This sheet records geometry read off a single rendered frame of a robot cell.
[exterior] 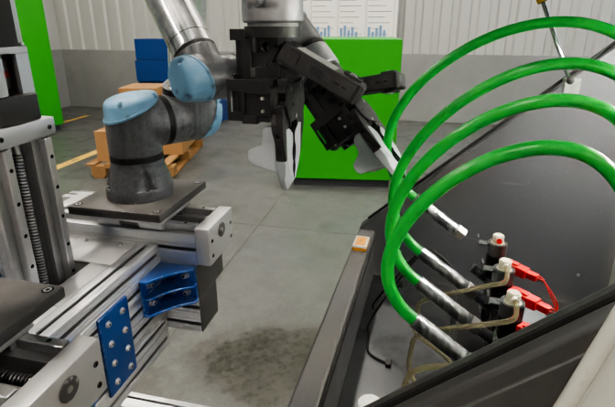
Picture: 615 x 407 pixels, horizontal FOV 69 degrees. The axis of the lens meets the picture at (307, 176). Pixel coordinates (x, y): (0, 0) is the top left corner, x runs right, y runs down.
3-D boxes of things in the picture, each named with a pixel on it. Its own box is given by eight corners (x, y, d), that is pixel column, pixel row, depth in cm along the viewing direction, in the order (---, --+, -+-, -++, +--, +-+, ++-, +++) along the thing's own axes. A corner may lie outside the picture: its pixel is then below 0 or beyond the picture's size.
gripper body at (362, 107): (348, 154, 77) (311, 99, 80) (387, 123, 74) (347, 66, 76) (328, 155, 71) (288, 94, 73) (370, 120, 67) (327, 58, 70)
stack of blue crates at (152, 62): (140, 121, 696) (131, 38, 658) (157, 115, 741) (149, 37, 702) (216, 124, 670) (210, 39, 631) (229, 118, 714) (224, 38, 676)
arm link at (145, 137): (99, 152, 103) (90, 91, 99) (155, 142, 112) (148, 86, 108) (121, 163, 95) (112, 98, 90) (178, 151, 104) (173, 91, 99)
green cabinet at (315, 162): (385, 161, 489) (393, 37, 448) (393, 188, 408) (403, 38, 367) (298, 159, 497) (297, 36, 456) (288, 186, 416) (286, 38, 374)
